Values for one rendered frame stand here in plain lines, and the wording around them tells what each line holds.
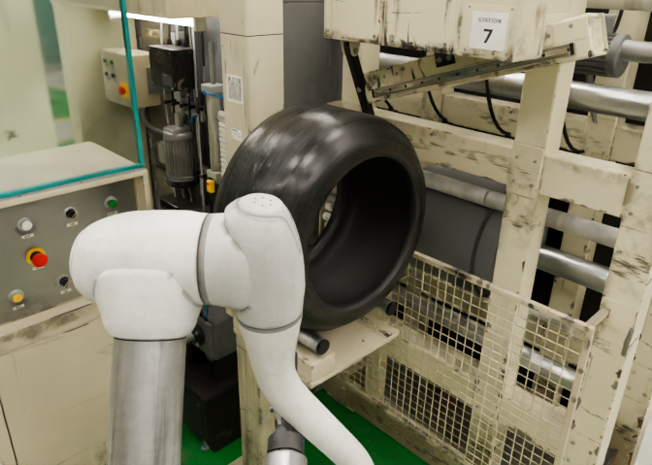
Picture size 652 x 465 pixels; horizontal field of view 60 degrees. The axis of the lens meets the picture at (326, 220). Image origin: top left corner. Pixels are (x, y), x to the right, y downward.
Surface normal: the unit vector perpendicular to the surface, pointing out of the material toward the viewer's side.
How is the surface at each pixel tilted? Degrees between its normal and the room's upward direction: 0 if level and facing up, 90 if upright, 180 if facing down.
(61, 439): 90
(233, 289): 95
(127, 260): 65
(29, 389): 90
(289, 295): 91
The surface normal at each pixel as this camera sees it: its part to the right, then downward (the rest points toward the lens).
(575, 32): -0.72, 0.26
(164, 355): 0.64, -0.04
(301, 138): -0.33, -0.67
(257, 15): 0.69, 0.30
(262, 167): -0.54, -0.39
